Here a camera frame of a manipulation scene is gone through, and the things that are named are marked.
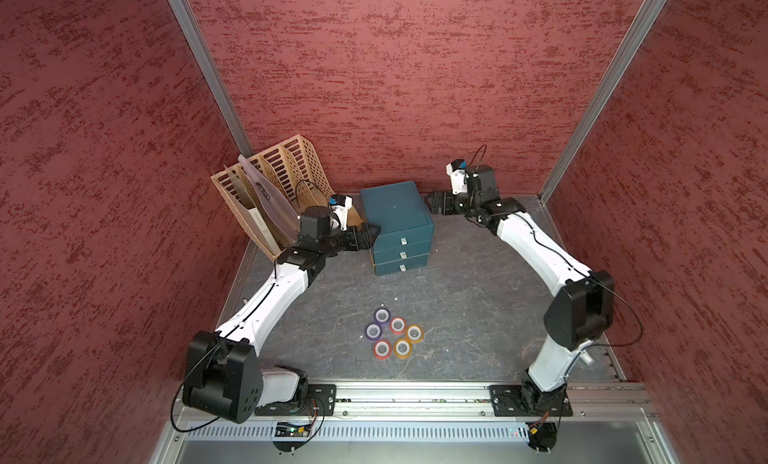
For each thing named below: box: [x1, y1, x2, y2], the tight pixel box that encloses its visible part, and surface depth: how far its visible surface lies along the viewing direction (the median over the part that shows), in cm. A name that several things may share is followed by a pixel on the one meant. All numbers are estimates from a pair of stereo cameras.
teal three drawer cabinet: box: [360, 181, 434, 276], surface depth 90 cm
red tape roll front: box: [373, 339, 393, 361], surface depth 83 cm
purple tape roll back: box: [374, 307, 392, 327], surface depth 90 cm
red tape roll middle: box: [390, 317, 407, 335], surface depth 89 cm
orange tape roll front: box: [394, 338, 413, 359], surface depth 85 cm
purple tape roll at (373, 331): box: [364, 322, 382, 342], surface depth 87 cm
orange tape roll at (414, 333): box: [406, 324, 424, 343], surface depth 87 cm
